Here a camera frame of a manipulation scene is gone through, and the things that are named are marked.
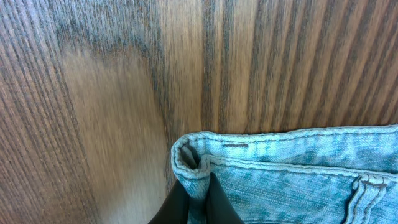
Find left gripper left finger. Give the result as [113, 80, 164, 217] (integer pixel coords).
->
[149, 181, 189, 224]

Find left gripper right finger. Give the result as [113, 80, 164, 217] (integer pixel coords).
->
[206, 172, 244, 224]

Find light blue denim shorts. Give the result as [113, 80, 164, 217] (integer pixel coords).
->
[171, 125, 397, 223]

